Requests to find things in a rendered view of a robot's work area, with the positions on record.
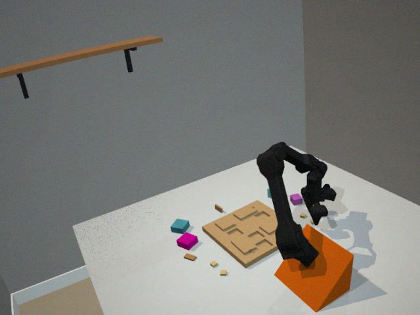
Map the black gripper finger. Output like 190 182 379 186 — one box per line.
311 217 321 225
303 196 314 213

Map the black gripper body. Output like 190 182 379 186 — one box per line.
301 186 328 218

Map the magenta square block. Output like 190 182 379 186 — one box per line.
177 232 198 250

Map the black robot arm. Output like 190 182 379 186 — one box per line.
257 142 337 268

